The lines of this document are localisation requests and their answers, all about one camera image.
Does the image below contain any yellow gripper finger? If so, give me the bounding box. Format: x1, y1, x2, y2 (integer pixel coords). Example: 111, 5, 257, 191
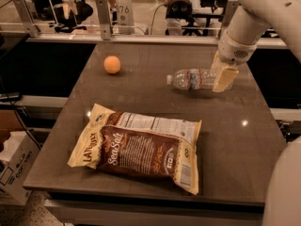
211, 51, 220, 70
213, 65, 239, 92

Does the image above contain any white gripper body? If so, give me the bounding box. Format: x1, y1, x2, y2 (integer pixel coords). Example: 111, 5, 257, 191
218, 29, 258, 65

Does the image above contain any clear plastic water bottle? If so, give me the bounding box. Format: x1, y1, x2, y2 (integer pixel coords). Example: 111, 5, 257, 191
166, 68, 233, 91

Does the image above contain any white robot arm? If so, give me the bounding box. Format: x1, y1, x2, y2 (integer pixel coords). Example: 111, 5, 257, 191
212, 0, 301, 226

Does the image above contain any brown sea salt chip bag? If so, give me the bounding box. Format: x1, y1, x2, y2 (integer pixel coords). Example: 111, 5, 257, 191
68, 105, 202, 195

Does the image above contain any black desk with legs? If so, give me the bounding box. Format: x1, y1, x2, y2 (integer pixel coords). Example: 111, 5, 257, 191
186, 0, 228, 37

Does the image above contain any black device with lenses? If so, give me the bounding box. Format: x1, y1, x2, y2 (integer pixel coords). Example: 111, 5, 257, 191
166, 0, 192, 19

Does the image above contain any orange fruit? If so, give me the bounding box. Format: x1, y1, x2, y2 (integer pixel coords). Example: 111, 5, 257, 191
103, 56, 120, 74

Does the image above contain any black office chair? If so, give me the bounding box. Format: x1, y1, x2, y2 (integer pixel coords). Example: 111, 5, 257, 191
51, 0, 93, 33

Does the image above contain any white cardboard box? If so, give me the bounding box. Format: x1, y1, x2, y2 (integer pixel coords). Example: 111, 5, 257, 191
0, 131, 40, 205

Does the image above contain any right metal rail bracket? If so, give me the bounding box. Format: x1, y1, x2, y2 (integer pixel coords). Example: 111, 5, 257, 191
219, 0, 239, 36

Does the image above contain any metal rail bracket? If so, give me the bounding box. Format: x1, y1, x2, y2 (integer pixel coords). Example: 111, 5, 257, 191
219, 0, 239, 36
95, 0, 112, 40
12, 0, 40, 38

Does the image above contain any white numbered post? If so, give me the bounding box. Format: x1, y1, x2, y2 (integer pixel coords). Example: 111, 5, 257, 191
108, 0, 135, 35

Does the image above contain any middle metal rail bracket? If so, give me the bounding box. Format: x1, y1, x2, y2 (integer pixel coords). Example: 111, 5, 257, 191
95, 0, 112, 40

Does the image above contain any left metal rail bracket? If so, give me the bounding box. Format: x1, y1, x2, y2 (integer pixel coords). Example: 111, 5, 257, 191
12, 0, 40, 38

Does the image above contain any black cable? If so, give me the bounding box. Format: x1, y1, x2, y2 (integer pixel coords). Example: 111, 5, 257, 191
0, 75, 42, 151

